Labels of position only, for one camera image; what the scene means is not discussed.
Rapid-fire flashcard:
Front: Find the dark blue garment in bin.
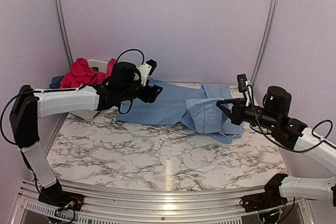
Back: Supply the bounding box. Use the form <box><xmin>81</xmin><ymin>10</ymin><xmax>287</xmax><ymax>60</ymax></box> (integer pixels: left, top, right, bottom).
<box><xmin>49</xmin><ymin>76</ymin><xmax>64</xmax><ymax>89</ymax></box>

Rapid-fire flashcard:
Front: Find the left aluminium frame post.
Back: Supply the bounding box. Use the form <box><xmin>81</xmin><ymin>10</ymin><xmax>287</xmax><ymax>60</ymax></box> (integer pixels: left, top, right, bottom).
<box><xmin>54</xmin><ymin>0</ymin><xmax>74</xmax><ymax>67</ymax></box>

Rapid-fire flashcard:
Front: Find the right aluminium frame post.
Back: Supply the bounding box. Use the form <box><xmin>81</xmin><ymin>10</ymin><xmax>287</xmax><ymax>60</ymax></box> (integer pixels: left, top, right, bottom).
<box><xmin>251</xmin><ymin>0</ymin><xmax>279</xmax><ymax>87</ymax></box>

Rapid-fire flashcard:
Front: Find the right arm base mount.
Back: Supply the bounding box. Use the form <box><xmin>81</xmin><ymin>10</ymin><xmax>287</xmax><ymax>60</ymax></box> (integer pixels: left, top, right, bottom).
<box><xmin>239</xmin><ymin>193</ymin><xmax>288</xmax><ymax>212</ymax></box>

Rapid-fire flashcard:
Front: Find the light blue button shirt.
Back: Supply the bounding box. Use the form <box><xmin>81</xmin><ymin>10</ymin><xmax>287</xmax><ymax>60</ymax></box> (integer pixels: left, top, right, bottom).
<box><xmin>117</xmin><ymin>78</ymin><xmax>244</xmax><ymax>144</ymax></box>

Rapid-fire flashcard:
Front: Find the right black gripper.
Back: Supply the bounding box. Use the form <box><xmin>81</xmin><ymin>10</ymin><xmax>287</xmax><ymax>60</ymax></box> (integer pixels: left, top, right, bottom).
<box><xmin>216</xmin><ymin>97</ymin><xmax>279</xmax><ymax>131</ymax></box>

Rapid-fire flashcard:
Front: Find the white plastic laundry bin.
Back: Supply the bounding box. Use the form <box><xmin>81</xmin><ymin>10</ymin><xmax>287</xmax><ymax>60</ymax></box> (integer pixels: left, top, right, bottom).
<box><xmin>56</xmin><ymin>59</ymin><xmax>108</xmax><ymax>121</ymax></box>

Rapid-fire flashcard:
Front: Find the front aluminium rail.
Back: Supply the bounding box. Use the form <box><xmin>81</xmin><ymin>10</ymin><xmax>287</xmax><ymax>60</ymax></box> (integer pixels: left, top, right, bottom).
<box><xmin>7</xmin><ymin>179</ymin><xmax>316</xmax><ymax>223</ymax></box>

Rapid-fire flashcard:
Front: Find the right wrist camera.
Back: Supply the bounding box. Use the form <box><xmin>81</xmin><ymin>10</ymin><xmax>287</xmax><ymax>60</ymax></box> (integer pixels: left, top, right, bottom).
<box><xmin>237</xmin><ymin>73</ymin><xmax>251</xmax><ymax>99</ymax></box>

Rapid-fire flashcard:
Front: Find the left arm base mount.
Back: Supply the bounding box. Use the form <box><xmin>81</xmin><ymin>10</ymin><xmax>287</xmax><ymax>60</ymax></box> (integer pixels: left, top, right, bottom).
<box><xmin>38</xmin><ymin>191</ymin><xmax>84</xmax><ymax>211</ymax></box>

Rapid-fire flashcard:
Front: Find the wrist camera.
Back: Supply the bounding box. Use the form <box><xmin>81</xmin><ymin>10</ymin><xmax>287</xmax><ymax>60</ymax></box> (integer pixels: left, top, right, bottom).
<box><xmin>134</xmin><ymin>59</ymin><xmax>157</xmax><ymax>87</ymax></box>
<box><xmin>237</xmin><ymin>73</ymin><xmax>251</xmax><ymax>99</ymax></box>

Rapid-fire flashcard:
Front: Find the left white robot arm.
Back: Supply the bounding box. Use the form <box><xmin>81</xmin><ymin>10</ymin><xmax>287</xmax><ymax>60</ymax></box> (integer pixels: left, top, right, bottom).
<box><xmin>9</xmin><ymin>60</ymin><xmax>163</xmax><ymax>206</ymax></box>

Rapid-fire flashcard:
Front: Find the red garment in bin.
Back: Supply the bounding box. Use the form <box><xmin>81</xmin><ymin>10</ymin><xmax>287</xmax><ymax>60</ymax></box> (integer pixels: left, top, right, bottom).
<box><xmin>60</xmin><ymin>58</ymin><xmax>117</xmax><ymax>89</ymax></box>

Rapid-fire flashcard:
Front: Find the aluminium frame post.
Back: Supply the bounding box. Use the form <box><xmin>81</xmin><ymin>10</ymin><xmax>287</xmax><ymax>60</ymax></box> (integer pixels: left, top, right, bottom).
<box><xmin>251</xmin><ymin>0</ymin><xmax>279</xmax><ymax>87</ymax></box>
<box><xmin>54</xmin><ymin>0</ymin><xmax>74</xmax><ymax>67</ymax></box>

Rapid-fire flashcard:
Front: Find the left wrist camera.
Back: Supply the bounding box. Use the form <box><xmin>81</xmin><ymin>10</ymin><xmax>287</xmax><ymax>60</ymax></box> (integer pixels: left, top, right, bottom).
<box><xmin>134</xmin><ymin>59</ymin><xmax>157</xmax><ymax>87</ymax></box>

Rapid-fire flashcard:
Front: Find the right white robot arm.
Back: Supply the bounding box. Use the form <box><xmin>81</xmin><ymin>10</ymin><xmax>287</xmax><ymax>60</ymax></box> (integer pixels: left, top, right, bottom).
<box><xmin>216</xmin><ymin>85</ymin><xmax>335</xmax><ymax>207</ymax></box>

